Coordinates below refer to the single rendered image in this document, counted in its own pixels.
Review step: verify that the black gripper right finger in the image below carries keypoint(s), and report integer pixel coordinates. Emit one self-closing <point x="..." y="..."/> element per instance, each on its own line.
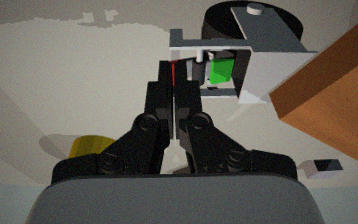
<point x="208" y="150"/>

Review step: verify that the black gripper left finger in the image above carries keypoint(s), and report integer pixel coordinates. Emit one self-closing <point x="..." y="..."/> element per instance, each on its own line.
<point x="140" y="150"/>

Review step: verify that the yellow cylinder with centre hole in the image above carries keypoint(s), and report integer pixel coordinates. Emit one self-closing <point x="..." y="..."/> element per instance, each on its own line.
<point x="89" y="144"/>

